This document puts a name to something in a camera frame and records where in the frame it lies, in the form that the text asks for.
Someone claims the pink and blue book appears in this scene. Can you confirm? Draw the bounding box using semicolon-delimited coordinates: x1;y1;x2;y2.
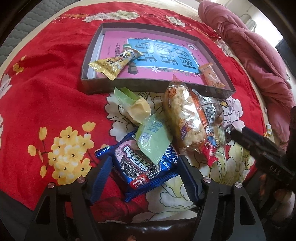
92;30;208;85

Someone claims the black wall television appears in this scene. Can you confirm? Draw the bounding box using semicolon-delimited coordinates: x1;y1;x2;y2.
275;39;296;77

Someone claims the grey cardboard box tray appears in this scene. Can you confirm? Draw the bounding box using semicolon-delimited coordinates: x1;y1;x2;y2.
81;23;236;99

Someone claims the pink quilted blanket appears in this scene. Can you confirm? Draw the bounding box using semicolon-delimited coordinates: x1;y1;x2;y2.
198;1;295;149

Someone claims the clear orange edged biscuit packet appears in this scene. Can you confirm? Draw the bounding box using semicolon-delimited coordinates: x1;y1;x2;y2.
190;88;226;148

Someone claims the grey quilted headboard cushion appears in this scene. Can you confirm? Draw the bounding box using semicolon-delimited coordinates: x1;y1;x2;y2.
1;0;77;65

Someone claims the blue oreo style cookie packet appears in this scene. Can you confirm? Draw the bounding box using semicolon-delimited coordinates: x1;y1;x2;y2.
95;130;179;202

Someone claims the puffed rice cracker packet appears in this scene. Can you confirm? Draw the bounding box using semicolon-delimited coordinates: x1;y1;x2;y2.
163;81;207;152

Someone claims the yellow cartoon snack packet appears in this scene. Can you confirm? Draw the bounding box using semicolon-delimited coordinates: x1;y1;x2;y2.
88;48;143;81

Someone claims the green yellow pastry packet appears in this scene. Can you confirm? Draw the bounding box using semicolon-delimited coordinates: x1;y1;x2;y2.
114;87;151;125

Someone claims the orange peach snack packet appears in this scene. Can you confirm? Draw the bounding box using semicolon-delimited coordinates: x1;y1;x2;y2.
199;62;225;88

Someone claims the red panda snack packet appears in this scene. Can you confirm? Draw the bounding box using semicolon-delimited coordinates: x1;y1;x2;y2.
200;135;219;167

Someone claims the green translucent snack packet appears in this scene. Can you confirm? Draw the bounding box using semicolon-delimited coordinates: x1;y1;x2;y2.
135;113;173;165

